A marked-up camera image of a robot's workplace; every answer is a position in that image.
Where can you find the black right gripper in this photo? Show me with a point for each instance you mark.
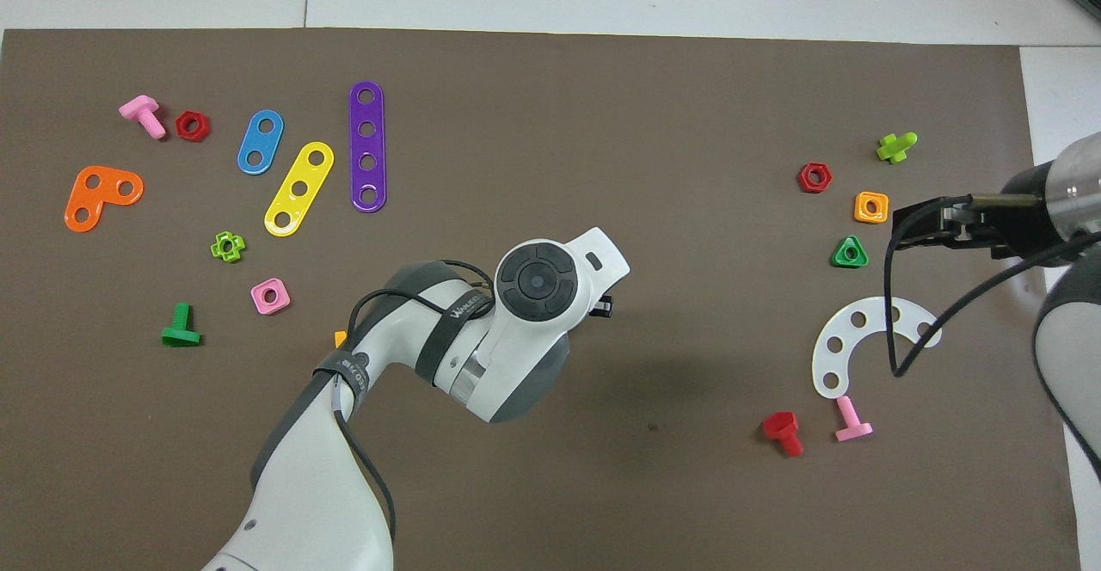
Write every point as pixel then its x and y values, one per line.
pixel 1019 218

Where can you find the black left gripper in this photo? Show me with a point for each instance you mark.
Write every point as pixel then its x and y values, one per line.
pixel 605 305

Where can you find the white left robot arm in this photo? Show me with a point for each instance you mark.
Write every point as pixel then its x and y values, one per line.
pixel 292 485

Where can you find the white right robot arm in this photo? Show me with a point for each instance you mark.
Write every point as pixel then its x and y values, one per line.
pixel 1067 339

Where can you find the orange square toy nut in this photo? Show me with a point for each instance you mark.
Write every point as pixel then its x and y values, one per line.
pixel 859 214

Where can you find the lime cross-head toy bolt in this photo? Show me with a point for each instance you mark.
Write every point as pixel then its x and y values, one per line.
pixel 893 150

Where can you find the green triangle toy nut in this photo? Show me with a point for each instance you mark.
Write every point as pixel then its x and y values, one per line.
pixel 839 259

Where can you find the white curved perforated strip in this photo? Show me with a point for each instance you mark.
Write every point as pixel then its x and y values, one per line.
pixel 845 332

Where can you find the red hexagon toy nut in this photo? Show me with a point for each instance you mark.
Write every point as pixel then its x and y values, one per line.
pixel 802 178
pixel 181 126

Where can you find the brown table mat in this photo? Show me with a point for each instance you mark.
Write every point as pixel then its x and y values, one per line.
pixel 550 124

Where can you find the pink toy bolt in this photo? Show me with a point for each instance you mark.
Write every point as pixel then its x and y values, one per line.
pixel 142 110
pixel 851 426

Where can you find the red toy bolt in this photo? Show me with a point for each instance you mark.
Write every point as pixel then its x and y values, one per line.
pixel 781 426

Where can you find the purple four-hole strip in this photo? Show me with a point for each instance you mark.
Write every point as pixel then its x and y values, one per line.
pixel 367 145

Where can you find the yellow three-hole strip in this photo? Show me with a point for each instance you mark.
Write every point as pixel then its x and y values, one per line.
pixel 308 174

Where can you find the pink square toy nut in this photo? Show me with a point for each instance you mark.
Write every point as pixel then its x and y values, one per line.
pixel 258 291

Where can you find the blue two-hole strip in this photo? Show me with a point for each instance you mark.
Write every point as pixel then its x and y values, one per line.
pixel 261 143

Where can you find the lime cross toy nut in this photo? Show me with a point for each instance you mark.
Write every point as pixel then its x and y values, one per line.
pixel 215 248

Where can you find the green toy bolt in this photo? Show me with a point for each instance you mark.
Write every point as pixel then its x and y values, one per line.
pixel 181 334

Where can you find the orange three-hole corner plate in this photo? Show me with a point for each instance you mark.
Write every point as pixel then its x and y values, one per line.
pixel 107 197

